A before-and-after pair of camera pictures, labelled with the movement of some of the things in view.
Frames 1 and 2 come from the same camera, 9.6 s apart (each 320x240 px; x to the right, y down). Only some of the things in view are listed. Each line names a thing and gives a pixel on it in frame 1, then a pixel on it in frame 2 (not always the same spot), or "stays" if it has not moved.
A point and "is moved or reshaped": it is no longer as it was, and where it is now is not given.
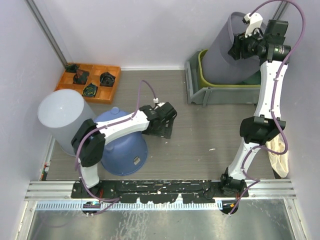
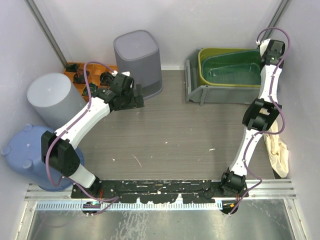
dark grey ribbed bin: (219, 66) → (137, 51)
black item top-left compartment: (71, 68) stays
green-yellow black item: (90, 90) stays
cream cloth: (280, 161) stays
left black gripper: (164, 132) → (136, 102)
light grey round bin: (62, 112) is moved or reshaped
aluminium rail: (269, 189) stays
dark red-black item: (80, 77) stays
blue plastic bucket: (124, 153) → (24, 152)
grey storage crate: (196, 94) stays
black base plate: (162, 192) stays
